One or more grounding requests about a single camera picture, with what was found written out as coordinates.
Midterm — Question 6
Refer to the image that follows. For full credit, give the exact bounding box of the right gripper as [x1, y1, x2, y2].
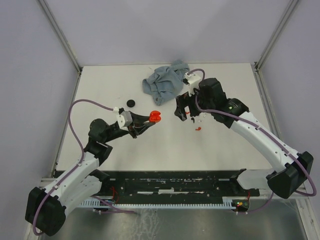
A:
[174, 86, 215, 121]

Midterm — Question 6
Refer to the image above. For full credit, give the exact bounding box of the orange round charging case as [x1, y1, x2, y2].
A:
[149, 110, 162, 123]

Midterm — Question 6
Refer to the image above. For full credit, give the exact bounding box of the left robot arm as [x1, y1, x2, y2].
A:
[25, 108, 161, 236]

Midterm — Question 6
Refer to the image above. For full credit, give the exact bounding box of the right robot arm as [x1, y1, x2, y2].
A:
[174, 73, 314, 199]

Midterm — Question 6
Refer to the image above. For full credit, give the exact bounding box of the crumpled blue denim cloth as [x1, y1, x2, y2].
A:
[142, 60, 190, 106]

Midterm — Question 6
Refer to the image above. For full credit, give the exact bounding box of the small green circuit board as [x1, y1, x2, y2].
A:
[235, 200, 250, 212]

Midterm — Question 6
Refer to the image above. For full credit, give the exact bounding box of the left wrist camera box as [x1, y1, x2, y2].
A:
[116, 111, 133, 131]

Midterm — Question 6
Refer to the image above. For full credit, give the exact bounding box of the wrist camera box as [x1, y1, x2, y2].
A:
[116, 111, 133, 131]
[182, 73, 202, 97]

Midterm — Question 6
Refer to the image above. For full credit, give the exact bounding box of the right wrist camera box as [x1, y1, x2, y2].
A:
[182, 73, 202, 97]

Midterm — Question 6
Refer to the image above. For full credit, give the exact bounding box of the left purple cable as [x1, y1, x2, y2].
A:
[33, 99, 138, 236]

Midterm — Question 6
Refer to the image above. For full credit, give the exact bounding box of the purple cable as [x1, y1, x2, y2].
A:
[33, 99, 138, 236]
[187, 68, 318, 216]

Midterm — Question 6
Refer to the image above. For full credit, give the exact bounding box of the white slotted cable duct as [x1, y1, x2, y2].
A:
[73, 196, 248, 209]

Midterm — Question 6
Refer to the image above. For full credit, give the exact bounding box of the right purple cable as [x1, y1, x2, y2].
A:
[187, 68, 318, 216]

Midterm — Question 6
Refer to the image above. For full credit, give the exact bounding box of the aluminium frame post right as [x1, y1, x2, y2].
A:
[254, 0, 301, 72]

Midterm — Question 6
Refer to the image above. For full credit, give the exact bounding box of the aluminium frame post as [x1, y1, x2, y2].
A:
[254, 0, 301, 72]
[36, 0, 82, 74]

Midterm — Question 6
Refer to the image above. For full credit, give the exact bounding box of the aluminium frame post left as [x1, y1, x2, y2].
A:
[36, 0, 82, 74]

